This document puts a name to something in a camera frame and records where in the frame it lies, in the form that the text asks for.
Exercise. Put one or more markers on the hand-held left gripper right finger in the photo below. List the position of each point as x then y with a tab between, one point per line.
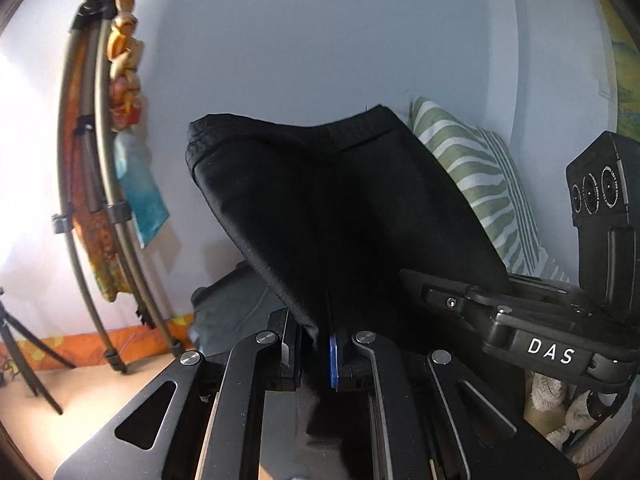
333	362

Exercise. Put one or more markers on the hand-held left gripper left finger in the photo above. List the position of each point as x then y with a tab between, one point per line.
292	355

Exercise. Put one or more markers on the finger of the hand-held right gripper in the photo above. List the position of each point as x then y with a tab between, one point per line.
545	283
450	296

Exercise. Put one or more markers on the black pants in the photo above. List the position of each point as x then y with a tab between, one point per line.
325	210

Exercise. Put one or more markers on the person's right hand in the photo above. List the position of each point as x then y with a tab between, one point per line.
547	392

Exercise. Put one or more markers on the dark grey cloth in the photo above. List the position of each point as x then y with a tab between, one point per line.
225	300

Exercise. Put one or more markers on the green striped pillow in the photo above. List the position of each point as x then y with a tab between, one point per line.
480	180

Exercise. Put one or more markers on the grey folding hoop rack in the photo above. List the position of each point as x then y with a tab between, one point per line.
117	240

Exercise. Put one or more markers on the teal hanging cloth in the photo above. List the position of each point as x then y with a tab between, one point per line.
145	195

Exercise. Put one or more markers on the beige blanket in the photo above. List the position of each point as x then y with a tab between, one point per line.
75	390

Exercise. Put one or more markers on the orange patterned hanging cloth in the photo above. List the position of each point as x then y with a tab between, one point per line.
100	240

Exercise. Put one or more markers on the black tripod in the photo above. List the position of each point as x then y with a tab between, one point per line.
25	360

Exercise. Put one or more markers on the orange decorative garland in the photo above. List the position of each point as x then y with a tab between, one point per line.
127	60

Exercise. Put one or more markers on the yellow green wall hanging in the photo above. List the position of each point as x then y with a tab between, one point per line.
625	60

